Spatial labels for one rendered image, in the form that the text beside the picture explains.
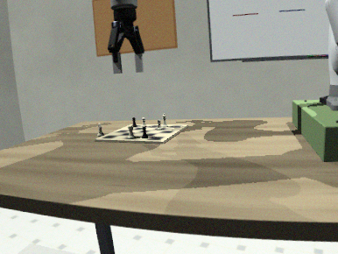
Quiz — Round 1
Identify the cream chessboard with black squares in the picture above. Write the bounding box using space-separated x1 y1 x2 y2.
95 124 188 144

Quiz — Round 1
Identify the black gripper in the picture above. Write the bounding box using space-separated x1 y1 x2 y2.
108 8 144 74

